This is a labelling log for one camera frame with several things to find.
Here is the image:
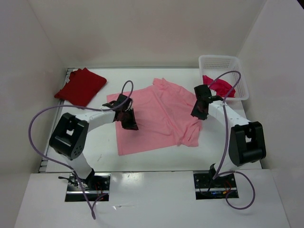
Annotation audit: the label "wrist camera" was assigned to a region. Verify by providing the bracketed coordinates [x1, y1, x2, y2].
[102, 94, 133, 112]
[194, 85, 212, 100]

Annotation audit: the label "dark red t-shirt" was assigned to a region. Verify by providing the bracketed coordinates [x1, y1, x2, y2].
[54, 68, 107, 106]

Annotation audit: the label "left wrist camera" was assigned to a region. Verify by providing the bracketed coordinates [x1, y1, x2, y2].
[102, 94, 133, 112]

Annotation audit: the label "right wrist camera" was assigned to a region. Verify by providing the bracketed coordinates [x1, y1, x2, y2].
[194, 85, 212, 100]

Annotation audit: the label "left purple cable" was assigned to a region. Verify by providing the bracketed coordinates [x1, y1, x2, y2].
[28, 80, 134, 220]

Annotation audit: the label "white plastic basket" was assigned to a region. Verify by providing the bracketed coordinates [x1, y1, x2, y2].
[199, 55, 249, 101]

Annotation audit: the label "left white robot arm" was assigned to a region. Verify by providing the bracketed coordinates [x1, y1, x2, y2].
[49, 108, 138, 190]

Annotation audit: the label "magenta t-shirt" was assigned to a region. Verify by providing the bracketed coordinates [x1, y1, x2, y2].
[202, 75, 232, 97]

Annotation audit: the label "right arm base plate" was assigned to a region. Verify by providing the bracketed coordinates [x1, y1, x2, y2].
[193, 171, 239, 200]

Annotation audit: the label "light pink t-shirt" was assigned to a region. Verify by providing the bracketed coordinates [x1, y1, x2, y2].
[115, 78, 202, 156]

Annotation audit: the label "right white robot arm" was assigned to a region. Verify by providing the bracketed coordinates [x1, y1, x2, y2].
[191, 96, 266, 187]

